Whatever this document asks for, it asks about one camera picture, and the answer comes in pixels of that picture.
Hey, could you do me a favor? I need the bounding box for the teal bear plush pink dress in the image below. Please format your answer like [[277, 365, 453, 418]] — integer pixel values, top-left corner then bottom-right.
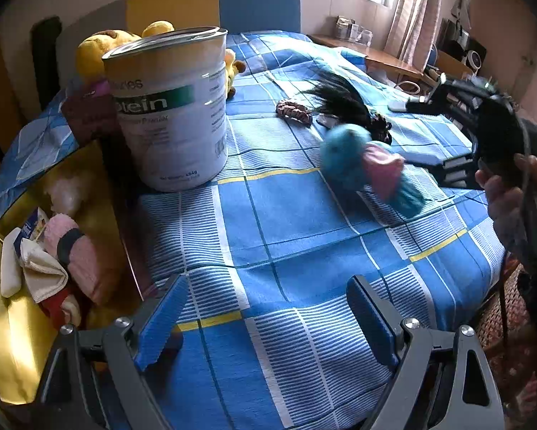
[[320, 124, 425, 219]]

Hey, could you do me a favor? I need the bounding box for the wooden desk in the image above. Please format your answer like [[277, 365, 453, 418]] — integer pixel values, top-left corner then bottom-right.
[[309, 35, 436, 86]]

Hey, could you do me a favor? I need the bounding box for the red plush sock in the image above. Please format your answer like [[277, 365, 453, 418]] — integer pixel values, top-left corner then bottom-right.
[[38, 287, 82, 330]]

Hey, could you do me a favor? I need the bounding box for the grey white sock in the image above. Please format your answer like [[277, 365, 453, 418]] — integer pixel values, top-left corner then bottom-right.
[[315, 114, 339, 129]]

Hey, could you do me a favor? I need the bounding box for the clear plastic bag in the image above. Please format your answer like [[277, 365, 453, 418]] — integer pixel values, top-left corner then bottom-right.
[[46, 176, 89, 216]]

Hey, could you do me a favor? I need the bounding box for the white protein powder can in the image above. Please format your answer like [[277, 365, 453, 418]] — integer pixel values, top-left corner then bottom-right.
[[102, 26, 228, 192]]

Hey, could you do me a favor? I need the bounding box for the pink curtain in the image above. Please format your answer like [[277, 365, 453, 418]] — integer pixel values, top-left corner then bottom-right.
[[384, 0, 442, 72]]

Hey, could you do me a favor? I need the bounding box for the yellow giraffe plush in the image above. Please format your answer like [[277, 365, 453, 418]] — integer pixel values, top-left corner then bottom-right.
[[225, 48, 246, 100]]

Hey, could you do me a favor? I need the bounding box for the pink towel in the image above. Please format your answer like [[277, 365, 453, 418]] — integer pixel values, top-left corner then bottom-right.
[[44, 214, 118, 306]]

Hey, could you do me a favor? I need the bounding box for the gold metal tray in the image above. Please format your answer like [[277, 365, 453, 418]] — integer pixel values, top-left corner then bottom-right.
[[0, 143, 140, 405]]

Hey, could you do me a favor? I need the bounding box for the brown satin scrunchie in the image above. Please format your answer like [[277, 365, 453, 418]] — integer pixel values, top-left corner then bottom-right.
[[275, 99, 312, 127]]

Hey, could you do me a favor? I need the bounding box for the blue tissue pack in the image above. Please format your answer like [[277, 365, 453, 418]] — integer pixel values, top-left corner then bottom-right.
[[14, 207, 49, 252]]

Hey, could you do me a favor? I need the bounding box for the person right hand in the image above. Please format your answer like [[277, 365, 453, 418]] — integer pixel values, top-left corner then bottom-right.
[[475, 153, 537, 263]]

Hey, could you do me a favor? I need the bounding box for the multicolour headboard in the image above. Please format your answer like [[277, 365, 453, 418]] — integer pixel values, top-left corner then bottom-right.
[[57, 0, 301, 86]]

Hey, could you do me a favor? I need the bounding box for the beige cloth bundle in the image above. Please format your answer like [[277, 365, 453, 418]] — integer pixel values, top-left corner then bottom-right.
[[0, 227, 68, 304]]

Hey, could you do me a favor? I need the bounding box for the yellow bear plush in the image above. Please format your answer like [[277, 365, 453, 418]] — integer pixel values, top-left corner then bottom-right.
[[75, 20, 174, 86]]

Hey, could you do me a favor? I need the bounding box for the blue plaid bed sheet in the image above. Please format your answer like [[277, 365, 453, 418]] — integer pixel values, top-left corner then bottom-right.
[[0, 32, 505, 429]]

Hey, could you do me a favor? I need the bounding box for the maroon box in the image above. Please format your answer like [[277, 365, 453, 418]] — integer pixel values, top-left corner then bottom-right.
[[61, 80, 119, 147]]

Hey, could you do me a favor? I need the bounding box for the black hair wig piece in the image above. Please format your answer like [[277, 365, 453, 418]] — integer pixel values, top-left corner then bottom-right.
[[304, 71, 392, 145]]

